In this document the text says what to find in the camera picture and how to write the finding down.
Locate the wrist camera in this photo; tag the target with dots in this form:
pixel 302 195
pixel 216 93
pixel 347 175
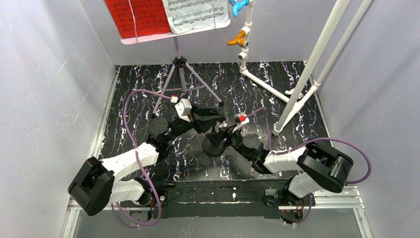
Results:
pixel 183 107
pixel 241 120

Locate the white sheet music page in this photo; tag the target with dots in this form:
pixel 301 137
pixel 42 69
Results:
pixel 195 14

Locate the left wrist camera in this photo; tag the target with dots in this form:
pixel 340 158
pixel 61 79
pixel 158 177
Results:
pixel 183 107

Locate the black microphone desk stand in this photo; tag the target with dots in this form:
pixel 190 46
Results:
pixel 215 143

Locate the blue tap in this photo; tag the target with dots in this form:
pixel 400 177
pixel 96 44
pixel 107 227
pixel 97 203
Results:
pixel 237 5

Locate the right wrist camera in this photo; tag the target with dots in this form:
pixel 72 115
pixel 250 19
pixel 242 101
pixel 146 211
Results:
pixel 241 120

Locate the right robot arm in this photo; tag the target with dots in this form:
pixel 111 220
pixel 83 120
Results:
pixel 322 166

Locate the lilac folding tripod stand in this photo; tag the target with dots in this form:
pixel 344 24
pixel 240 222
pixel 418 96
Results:
pixel 178 66

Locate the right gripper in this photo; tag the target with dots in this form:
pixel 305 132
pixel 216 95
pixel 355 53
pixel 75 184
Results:
pixel 228 138

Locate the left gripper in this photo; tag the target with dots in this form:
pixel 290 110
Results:
pixel 199 117

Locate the red sheet music page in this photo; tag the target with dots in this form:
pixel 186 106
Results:
pixel 137 18

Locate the lilac perforated music desk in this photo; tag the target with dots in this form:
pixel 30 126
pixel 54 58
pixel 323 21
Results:
pixel 183 31

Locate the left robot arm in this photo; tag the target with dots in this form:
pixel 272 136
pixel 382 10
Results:
pixel 99 183

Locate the white pvc pipe frame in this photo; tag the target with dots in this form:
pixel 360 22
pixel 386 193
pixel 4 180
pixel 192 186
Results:
pixel 296 100

